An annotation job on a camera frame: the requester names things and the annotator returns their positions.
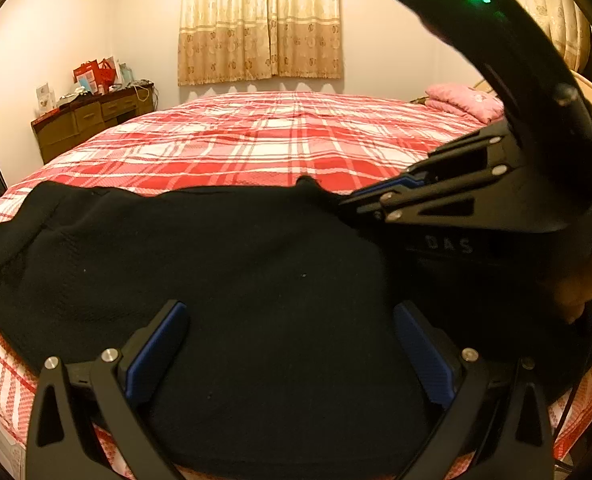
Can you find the red gift bag on desk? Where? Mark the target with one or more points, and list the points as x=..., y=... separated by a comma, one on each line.
x=96, y=76

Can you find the red white plaid bed cover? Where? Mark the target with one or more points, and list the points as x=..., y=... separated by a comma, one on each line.
x=266, y=138

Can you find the pink folded quilt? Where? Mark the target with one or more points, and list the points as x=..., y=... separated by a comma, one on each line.
x=464, y=101

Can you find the dark brown wooden desk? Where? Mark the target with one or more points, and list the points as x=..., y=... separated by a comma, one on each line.
x=72, y=124

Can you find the beige patterned window curtain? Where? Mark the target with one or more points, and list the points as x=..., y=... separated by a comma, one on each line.
x=248, y=40

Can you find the beige brown wooden headboard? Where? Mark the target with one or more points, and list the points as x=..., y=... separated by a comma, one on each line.
x=486, y=85

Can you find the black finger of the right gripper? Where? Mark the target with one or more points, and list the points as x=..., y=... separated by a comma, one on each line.
x=473, y=165
x=497, y=213

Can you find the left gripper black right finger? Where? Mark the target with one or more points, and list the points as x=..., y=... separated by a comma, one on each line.
x=503, y=405

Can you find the black pants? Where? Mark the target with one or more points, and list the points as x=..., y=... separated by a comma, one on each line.
x=289, y=367

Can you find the white card on desk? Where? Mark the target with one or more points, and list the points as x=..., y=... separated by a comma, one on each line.
x=45, y=99

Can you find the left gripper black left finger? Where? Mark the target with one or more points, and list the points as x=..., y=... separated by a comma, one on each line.
x=61, y=440

